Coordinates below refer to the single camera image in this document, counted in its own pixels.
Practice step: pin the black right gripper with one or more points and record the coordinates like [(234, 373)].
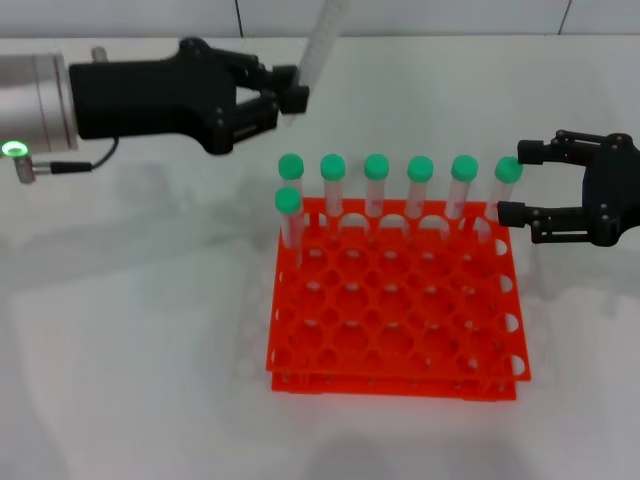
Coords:
[(615, 190)]

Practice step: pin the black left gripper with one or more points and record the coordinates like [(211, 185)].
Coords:
[(140, 100)]

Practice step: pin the clear test tube green cap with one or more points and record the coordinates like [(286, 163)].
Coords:
[(291, 166), (376, 167), (420, 169), (321, 40), (288, 200), (464, 168), (333, 167), (506, 171)]

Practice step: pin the orange test tube rack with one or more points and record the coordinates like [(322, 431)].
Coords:
[(395, 310)]

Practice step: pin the silver plug on left gripper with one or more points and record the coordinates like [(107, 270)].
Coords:
[(99, 53)]

